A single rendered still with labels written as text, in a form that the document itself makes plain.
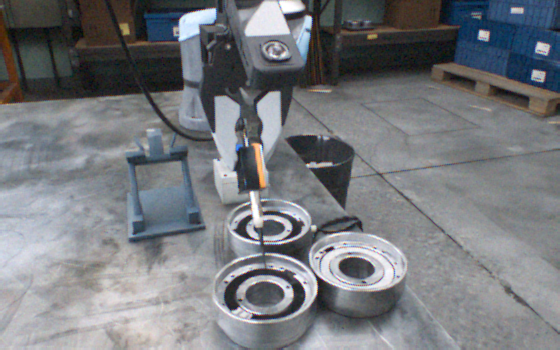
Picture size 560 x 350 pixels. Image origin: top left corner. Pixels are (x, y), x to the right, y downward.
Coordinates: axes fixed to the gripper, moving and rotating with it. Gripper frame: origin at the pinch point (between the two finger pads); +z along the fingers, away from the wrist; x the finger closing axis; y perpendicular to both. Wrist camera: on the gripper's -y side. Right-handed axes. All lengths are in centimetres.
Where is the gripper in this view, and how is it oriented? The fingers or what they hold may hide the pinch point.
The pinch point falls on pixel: (248, 160)
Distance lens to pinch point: 51.8
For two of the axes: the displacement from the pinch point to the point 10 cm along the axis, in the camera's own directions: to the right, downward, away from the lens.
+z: 0.0, 9.0, 4.4
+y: -2.9, -4.2, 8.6
